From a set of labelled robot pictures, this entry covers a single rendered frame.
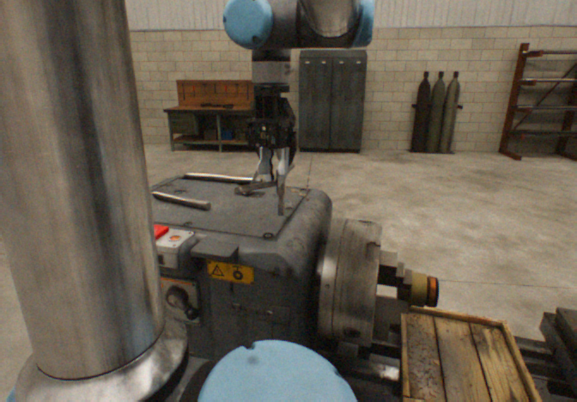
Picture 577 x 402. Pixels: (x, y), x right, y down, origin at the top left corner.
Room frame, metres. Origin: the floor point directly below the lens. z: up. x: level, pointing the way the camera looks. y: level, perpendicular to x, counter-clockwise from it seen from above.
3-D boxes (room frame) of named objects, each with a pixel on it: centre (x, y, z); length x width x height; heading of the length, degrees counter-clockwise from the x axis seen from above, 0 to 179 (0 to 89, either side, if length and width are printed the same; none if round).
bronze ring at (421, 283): (0.72, -0.33, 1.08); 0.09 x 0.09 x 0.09; 73
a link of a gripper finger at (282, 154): (0.68, 0.02, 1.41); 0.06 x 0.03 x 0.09; 165
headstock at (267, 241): (0.86, 0.21, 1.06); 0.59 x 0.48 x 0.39; 73
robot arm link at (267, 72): (0.68, 0.03, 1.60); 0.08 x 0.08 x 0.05
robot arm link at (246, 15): (0.58, 0.04, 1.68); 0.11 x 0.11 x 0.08; 78
